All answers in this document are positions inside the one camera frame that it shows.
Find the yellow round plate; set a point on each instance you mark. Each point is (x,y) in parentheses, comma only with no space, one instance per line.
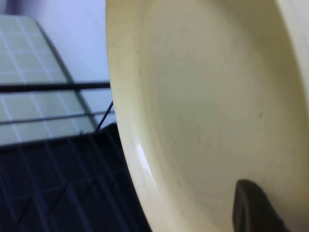
(205,96)

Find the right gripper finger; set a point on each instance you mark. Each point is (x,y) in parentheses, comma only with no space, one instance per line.
(253,210)

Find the green checkered tablecloth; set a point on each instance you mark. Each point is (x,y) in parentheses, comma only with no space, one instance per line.
(24,60)

